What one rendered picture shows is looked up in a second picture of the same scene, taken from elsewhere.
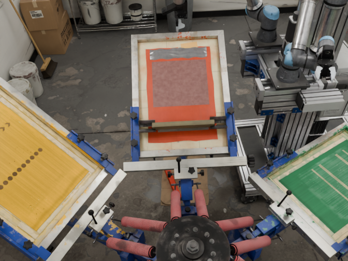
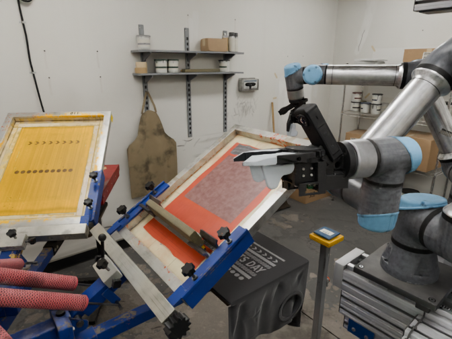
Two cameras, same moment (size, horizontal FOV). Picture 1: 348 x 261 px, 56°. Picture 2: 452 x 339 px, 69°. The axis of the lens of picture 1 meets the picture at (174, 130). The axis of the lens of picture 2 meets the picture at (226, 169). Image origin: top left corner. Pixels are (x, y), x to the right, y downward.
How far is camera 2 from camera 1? 1.55 m
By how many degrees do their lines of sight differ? 51
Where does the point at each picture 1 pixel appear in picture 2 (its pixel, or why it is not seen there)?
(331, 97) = not seen: outside the picture
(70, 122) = not seen: hidden behind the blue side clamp
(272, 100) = (358, 300)
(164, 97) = (202, 192)
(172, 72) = (234, 171)
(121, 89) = (317, 254)
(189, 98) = (220, 205)
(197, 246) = not seen: outside the picture
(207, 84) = (252, 200)
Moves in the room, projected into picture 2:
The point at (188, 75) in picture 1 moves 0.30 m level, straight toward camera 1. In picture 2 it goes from (245, 181) to (181, 196)
